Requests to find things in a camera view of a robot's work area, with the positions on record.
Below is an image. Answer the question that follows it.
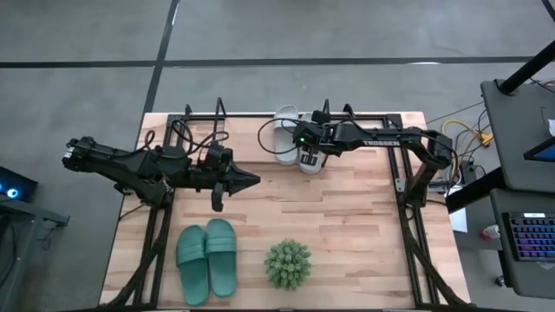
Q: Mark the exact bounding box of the white paper sheet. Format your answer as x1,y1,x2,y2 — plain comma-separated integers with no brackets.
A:
447,185,469,234

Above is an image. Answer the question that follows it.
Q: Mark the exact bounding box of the green rubber slide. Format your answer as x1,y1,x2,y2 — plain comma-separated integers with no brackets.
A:
175,224,210,307
205,218,238,299

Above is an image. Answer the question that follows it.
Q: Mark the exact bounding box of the dark tablet screen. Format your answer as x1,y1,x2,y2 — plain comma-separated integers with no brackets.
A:
523,137,555,164

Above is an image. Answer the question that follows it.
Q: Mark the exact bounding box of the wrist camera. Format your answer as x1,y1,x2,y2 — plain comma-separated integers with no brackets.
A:
202,142,229,171
294,120,321,151

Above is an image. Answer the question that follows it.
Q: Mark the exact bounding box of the artificial plant in patterned pot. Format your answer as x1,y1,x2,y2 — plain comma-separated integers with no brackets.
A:
263,237,313,291

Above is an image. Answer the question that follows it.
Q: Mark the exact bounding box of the red and white bottle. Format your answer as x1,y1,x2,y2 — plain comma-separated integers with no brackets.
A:
479,224,502,241

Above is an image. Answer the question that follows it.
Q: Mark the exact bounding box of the black metal table frame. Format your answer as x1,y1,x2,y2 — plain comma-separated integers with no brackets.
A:
97,102,476,312

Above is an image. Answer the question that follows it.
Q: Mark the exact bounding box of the computer case with blue light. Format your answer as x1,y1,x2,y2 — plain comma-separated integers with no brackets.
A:
0,166,39,204

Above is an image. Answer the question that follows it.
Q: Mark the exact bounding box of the grey desk with tablet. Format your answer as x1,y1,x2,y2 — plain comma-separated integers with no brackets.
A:
480,79,555,193

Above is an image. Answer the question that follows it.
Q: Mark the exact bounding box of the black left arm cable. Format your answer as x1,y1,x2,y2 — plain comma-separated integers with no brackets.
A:
145,117,231,159

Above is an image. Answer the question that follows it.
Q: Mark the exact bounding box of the black square bar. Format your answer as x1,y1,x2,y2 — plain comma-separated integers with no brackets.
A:
445,166,509,214

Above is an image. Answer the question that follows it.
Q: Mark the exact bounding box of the grey desk with keyboard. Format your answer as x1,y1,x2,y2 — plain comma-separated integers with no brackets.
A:
489,187,555,300

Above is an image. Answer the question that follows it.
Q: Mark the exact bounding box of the yellow cable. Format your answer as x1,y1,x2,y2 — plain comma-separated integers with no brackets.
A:
441,119,494,174

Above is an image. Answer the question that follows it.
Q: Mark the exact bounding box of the grey metal cart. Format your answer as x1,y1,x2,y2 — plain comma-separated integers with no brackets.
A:
0,193,71,312

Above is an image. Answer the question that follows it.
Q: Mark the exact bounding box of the black round pole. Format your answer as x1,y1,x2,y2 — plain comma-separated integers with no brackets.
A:
497,40,555,95

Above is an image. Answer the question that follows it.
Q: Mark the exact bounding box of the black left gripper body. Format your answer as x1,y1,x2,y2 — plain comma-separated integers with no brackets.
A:
188,149,238,212

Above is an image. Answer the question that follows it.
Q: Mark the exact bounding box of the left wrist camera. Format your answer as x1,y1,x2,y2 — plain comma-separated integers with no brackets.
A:
202,142,229,171

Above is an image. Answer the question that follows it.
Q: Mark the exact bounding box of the black right camera cable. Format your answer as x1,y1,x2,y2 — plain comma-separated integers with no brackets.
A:
257,117,303,156

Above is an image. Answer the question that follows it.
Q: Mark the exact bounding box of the backlit keyboard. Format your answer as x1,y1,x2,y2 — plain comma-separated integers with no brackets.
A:
502,211,555,263

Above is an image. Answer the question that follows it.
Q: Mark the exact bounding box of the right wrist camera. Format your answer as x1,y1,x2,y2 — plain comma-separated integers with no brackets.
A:
294,120,321,151

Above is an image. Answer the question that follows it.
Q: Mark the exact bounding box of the grey rubber slide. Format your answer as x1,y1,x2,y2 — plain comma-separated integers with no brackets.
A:
273,103,301,166
297,112,327,175

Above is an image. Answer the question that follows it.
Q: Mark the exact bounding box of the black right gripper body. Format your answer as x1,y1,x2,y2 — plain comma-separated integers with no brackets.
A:
312,110,346,169

